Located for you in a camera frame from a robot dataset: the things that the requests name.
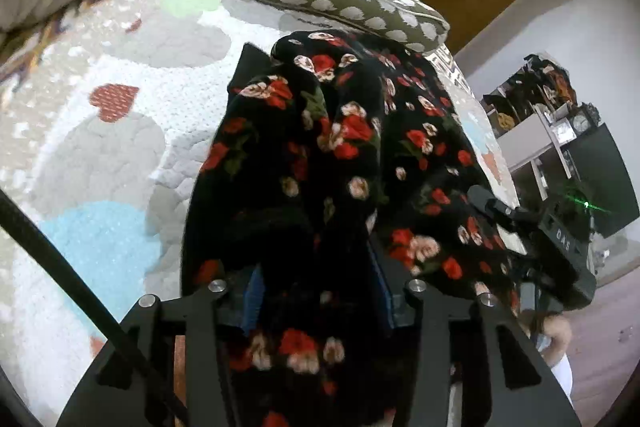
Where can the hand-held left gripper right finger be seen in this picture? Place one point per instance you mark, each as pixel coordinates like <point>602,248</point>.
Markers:
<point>382,297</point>

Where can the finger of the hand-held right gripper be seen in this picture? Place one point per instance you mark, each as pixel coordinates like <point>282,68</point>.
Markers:
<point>500,207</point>

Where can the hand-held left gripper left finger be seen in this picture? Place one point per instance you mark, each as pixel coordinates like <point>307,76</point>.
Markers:
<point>252,302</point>

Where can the black floral robe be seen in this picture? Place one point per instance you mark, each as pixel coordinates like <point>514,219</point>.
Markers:
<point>325,157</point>

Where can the person's right hand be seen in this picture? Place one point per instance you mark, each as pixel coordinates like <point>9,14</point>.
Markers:
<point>556,337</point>

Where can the black screen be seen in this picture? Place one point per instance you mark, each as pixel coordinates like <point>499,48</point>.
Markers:
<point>607,177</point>

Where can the cluttered white shelf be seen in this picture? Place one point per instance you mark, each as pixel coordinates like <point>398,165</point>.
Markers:
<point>535,107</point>

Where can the quilted patchwork bedspread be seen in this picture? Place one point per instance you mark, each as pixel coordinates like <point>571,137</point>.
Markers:
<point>110,132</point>

